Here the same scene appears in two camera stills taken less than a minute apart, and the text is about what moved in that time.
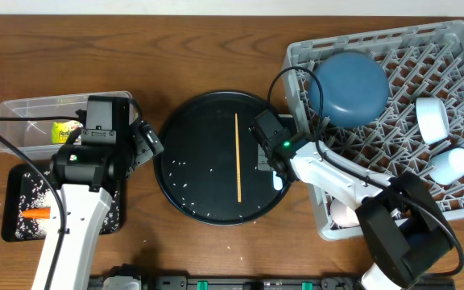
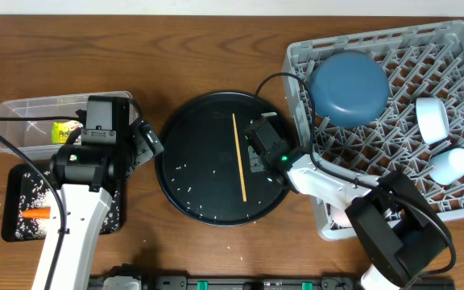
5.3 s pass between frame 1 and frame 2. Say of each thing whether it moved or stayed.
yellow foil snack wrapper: stayed
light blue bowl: stayed
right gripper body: moved
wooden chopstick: moved
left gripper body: stayed
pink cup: stayed
